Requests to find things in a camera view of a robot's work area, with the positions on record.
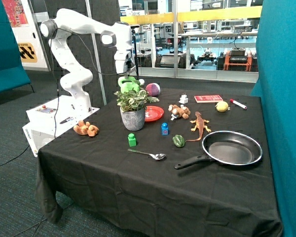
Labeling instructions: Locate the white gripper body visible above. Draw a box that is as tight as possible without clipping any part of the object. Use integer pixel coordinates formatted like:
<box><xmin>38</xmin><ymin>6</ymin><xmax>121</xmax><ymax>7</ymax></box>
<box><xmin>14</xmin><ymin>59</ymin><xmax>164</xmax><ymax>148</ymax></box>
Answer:
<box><xmin>114</xmin><ymin>51</ymin><xmax>135</xmax><ymax>74</ymax></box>

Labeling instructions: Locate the green toy watering can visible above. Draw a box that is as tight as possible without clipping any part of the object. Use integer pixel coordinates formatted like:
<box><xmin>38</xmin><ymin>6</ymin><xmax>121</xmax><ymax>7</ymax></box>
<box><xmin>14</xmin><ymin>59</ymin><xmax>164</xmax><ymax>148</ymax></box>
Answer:
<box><xmin>118</xmin><ymin>76</ymin><xmax>145</xmax><ymax>93</ymax></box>

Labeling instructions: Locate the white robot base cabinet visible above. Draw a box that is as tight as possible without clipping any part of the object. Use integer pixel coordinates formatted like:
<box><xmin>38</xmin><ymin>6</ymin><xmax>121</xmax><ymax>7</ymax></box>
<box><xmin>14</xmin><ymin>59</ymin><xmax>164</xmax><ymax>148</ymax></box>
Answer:
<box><xmin>23</xmin><ymin>95</ymin><xmax>99</xmax><ymax>157</ymax></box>

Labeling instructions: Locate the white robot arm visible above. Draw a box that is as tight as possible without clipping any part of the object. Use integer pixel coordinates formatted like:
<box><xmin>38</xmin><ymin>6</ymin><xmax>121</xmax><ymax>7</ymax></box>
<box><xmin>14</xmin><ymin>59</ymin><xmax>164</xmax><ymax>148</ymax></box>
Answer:
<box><xmin>40</xmin><ymin>8</ymin><xmax>135</xmax><ymax>113</ymax></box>

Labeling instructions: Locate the potted plant in grey pot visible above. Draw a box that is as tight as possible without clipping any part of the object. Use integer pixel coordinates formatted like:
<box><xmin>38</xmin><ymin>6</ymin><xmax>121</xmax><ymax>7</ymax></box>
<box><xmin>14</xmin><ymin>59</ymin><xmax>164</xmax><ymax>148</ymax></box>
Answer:
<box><xmin>114</xmin><ymin>88</ymin><xmax>159</xmax><ymax>131</ymax></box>

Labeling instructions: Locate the orange plastic plate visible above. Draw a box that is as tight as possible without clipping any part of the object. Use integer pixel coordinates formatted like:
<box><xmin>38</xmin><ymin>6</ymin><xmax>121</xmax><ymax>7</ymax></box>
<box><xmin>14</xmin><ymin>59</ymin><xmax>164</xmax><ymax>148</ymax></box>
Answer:
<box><xmin>145</xmin><ymin>106</ymin><xmax>164</xmax><ymax>122</ymax></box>

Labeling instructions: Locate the purple pink soft ball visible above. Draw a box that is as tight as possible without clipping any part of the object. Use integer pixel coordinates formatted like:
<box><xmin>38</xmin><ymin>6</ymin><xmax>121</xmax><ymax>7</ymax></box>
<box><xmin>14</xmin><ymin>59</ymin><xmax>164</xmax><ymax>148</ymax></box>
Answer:
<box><xmin>146</xmin><ymin>83</ymin><xmax>161</xmax><ymax>97</ymax></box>

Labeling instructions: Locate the white power adapter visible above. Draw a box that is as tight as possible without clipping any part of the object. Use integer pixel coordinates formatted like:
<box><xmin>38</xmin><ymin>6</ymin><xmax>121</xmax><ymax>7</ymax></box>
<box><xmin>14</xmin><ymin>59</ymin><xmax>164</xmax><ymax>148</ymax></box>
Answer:
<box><xmin>179</xmin><ymin>94</ymin><xmax>188</xmax><ymax>104</ymax></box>

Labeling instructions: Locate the blue toy block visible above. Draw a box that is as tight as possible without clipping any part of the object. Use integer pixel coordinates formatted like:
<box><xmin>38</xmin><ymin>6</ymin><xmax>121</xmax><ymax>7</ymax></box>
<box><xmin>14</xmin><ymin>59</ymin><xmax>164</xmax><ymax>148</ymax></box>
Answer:
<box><xmin>161</xmin><ymin>122</ymin><xmax>169</xmax><ymax>135</ymax></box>

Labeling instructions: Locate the green toy block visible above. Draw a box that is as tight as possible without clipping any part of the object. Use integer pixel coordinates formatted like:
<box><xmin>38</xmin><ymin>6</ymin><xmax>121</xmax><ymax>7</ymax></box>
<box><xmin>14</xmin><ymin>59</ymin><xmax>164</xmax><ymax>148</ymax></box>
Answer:
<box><xmin>128</xmin><ymin>133</ymin><xmax>137</xmax><ymax>147</ymax></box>

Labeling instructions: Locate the brown plush monkey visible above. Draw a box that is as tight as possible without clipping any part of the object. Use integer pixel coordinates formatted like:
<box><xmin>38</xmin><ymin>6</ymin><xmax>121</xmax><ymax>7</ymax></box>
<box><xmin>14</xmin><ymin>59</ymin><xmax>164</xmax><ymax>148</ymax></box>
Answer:
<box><xmin>168</xmin><ymin>105</ymin><xmax>190</xmax><ymax>120</ymax></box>

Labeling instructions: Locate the orange plush teddy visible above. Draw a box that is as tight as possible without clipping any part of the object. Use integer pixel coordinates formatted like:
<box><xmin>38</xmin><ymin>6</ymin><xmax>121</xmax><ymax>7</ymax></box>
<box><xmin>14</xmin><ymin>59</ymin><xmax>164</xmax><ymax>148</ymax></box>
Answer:
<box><xmin>73</xmin><ymin>120</ymin><xmax>99</xmax><ymax>137</ymax></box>

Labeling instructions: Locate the red book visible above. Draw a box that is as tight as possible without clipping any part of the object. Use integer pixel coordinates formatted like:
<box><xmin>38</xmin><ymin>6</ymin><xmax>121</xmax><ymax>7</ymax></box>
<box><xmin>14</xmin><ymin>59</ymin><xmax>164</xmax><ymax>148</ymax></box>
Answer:
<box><xmin>194</xmin><ymin>95</ymin><xmax>223</xmax><ymax>103</ymax></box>

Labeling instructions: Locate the green toy pepper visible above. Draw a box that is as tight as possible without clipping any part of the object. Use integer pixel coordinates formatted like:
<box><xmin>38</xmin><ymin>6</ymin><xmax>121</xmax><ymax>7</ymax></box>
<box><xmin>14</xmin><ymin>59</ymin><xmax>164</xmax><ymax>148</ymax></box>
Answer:
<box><xmin>172</xmin><ymin>134</ymin><xmax>185</xmax><ymax>148</ymax></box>

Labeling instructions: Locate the orange toy lizard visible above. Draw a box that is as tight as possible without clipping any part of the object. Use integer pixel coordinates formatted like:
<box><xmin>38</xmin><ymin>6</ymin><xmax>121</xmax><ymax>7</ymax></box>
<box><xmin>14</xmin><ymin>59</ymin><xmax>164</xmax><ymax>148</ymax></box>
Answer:
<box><xmin>186</xmin><ymin>111</ymin><xmax>212</xmax><ymax>142</ymax></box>

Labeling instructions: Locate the metal spoon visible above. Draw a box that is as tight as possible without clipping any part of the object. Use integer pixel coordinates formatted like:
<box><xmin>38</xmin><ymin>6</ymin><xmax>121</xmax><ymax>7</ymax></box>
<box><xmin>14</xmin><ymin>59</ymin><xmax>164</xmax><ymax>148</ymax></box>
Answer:
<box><xmin>128</xmin><ymin>149</ymin><xmax>166</xmax><ymax>160</ymax></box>

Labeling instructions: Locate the black tablecloth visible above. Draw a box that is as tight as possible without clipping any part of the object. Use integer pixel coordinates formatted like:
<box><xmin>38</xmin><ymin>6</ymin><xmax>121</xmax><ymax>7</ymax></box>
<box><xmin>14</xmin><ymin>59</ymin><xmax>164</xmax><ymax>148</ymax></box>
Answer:
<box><xmin>36</xmin><ymin>91</ymin><xmax>283</xmax><ymax>237</ymax></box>

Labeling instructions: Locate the yellow lemon toy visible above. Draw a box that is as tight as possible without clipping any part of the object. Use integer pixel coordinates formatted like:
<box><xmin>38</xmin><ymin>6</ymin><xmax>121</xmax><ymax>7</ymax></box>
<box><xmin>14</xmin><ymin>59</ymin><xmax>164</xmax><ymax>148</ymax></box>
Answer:
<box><xmin>215</xmin><ymin>101</ymin><xmax>230</xmax><ymax>113</ymax></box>

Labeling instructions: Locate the red white marker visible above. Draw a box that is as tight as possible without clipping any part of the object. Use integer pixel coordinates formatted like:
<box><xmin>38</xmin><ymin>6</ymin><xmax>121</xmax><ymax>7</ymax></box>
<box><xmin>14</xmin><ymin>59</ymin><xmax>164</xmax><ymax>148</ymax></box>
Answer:
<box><xmin>230</xmin><ymin>99</ymin><xmax>247</xmax><ymax>110</ymax></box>

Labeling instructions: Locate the teal sofa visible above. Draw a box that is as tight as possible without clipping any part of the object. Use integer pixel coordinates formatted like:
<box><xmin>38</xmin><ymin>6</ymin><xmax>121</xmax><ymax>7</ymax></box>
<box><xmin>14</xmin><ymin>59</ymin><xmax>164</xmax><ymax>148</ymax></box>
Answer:
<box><xmin>0</xmin><ymin>1</ymin><xmax>32</xmax><ymax>93</ymax></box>

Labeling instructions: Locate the black frying pan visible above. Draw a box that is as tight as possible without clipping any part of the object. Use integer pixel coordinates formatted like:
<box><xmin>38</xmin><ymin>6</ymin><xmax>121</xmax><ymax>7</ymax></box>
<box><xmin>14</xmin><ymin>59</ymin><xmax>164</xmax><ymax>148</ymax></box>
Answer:
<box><xmin>174</xmin><ymin>131</ymin><xmax>263</xmax><ymax>170</ymax></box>

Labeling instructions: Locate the teal partition panel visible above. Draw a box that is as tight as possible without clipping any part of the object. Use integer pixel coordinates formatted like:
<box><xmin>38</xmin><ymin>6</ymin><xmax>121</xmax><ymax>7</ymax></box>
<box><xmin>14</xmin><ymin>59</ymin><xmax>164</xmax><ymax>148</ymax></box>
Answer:
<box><xmin>252</xmin><ymin>0</ymin><xmax>296</xmax><ymax>237</ymax></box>

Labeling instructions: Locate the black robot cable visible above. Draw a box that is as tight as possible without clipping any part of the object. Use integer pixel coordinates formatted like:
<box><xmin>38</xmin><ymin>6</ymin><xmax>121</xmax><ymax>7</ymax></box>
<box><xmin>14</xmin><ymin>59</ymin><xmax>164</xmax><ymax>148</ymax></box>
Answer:
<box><xmin>0</xmin><ymin>27</ymin><xmax>134</xmax><ymax>237</ymax></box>

